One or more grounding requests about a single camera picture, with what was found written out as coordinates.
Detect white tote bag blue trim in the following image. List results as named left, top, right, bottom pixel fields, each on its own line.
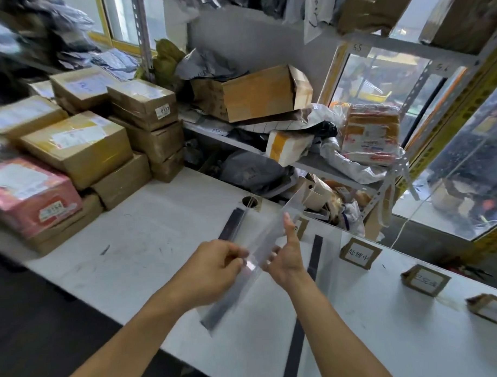
left=340, top=200, right=367, bottom=237

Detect small handwritten cardboard box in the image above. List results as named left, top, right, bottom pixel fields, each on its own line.
left=190, top=75, right=230, bottom=122

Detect black plastic bags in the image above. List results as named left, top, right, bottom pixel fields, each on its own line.
left=199, top=0, right=288, bottom=22

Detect white flat mailer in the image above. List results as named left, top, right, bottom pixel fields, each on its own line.
left=180, top=109, right=239, bottom=137

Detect white woven sack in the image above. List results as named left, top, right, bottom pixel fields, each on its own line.
left=319, top=133, right=410, bottom=187

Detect olive yellow bag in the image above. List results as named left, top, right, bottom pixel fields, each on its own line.
left=135, top=38, right=187, bottom=93

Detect pink printed parcel box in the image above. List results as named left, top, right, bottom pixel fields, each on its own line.
left=0, top=153, right=84, bottom=241

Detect white hanging plastic bag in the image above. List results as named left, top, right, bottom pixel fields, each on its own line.
left=282, top=0, right=341, bottom=46

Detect person's left forearm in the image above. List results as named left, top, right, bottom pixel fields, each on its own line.
left=51, top=285, right=201, bottom=377

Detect black plastic bag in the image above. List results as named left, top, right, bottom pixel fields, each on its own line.
left=311, top=120, right=338, bottom=139

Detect white foam box yellow tape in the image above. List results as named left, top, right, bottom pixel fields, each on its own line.
left=264, top=129, right=315, bottom=168

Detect beige storage basket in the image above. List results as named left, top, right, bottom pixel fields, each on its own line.
left=301, top=177, right=335, bottom=212

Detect pile of grey plastic mailers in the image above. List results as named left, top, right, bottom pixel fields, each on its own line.
left=0, top=0, right=140, bottom=86

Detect person's right hand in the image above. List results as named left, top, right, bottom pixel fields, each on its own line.
left=260, top=212, right=309, bottom=295

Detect tall narrow cardboard piece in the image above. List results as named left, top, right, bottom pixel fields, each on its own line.
left=362, top=181, right=397, bottom=242

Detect orange white wrapped bundle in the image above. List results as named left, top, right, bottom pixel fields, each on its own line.
left=339, top=101, right=403, bottom=167

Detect person's right forearm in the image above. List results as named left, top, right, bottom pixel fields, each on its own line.
left=289, top=267, right=393, bottom=377

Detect large yellow-taped cardboard box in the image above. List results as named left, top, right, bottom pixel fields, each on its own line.
left=221, top=63, right=315, bottom=124

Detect person's left hand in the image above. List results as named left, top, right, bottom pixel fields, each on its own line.
left=170, top=237, right=252, bottom=308

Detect clear acrylic divider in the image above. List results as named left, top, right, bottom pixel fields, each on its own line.
left=240, top=192, right=311, bottom=277
left=195, top=207, right=256, bottom=335
left=276, top=232, right=331, bottom=377

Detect glass storefront with taped frame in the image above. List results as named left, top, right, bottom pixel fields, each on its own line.
left=316, top=35, right=497, bottom=257

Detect pile of cardboard parcels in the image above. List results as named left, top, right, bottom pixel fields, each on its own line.
left=0, top=62, right=191, bottom=259

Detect grey metal shelf rack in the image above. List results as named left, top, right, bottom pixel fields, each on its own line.
left=130, top=0, right=497, bottom=239

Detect crumpled grey plastic bag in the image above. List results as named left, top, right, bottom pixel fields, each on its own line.
left=174, top=46, right=250, bottom=82

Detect yellow framed window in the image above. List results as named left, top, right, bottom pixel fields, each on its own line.
left=59, top=0, right=167, bottom=59

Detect cardboard box on rack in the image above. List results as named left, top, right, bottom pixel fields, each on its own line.
left=419, top=0, right=497, bottom=57
left=335, top=0, right=421, bottom=39

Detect dark grey plastic mailer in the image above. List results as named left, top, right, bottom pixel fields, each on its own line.
left=218, top=148, right=294, bottom=196

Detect brown cardboard sign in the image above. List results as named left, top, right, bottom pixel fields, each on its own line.
left=400, top=263, right=452, bottom=299
left=465, top=293, right=497, bottom=328
left=339, top=237, right=384, bottom=270
left=292, top=216, right=311, bottom=241

